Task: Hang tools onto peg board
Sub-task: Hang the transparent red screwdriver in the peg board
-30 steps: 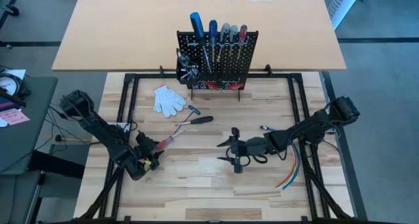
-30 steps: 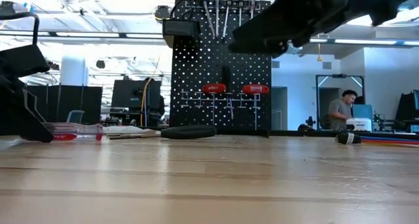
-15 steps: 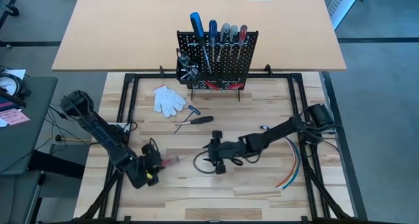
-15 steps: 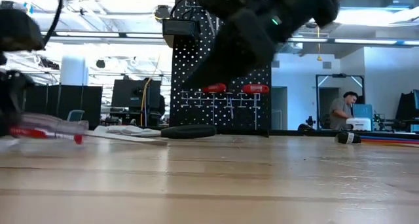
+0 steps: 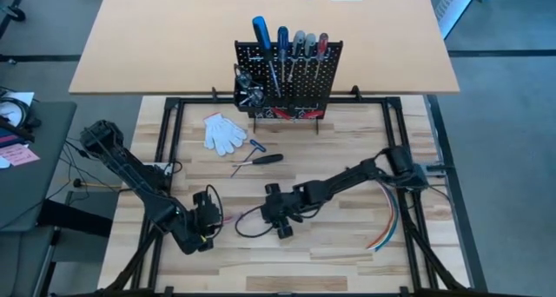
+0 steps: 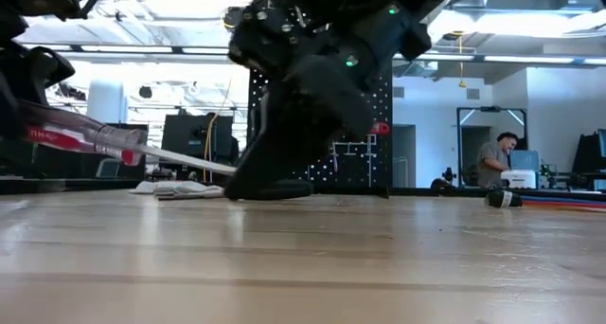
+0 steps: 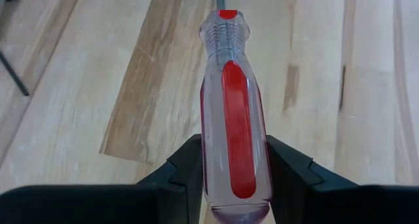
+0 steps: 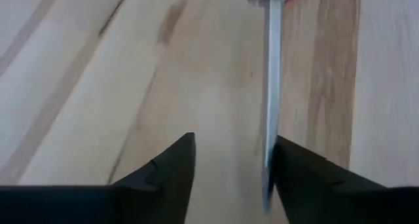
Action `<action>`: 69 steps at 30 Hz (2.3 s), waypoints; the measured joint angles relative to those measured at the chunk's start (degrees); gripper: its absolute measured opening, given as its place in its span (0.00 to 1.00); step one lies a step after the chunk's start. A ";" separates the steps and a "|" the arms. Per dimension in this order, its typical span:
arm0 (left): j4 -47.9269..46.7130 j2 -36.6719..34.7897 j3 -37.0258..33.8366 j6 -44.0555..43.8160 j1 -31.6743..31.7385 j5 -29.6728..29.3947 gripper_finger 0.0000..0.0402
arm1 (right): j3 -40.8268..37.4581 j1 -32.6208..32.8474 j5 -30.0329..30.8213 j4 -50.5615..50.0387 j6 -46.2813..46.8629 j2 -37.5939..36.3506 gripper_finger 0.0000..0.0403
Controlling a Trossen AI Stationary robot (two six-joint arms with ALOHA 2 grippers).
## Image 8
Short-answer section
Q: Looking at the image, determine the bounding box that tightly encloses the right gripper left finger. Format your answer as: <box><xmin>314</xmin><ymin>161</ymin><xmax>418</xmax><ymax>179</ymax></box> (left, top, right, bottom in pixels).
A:
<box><xmin>0</xmin><ymin>132</ymin><xmax>196</xmax><ymax>224</ymax></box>

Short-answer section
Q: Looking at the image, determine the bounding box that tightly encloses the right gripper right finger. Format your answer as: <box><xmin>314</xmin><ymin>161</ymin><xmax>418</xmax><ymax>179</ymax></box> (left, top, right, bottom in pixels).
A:
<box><xmin>274</xmin><ymin>134</ymin><xmax>419</xmax><ymax>224</ymax></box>

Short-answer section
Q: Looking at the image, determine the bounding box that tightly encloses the red handled driver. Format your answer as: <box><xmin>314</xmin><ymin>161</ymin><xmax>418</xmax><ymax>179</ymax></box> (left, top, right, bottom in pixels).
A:
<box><xmin>240</xmin><ymin>0</ymin><xmax>304</xmax><ymax>215</ymax></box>

